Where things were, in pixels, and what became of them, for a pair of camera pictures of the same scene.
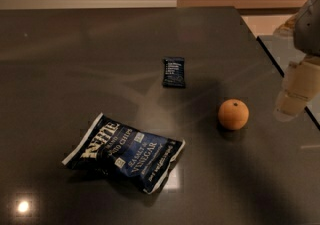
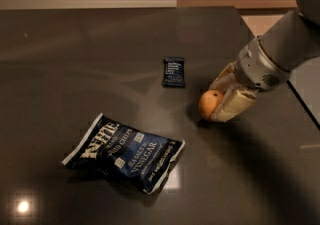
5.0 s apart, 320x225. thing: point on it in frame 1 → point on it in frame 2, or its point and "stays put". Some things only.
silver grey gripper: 308,30 → 256,65
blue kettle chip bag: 142,160 stays put
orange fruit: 233,114 → 208,101
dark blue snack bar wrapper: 173,72 stays put
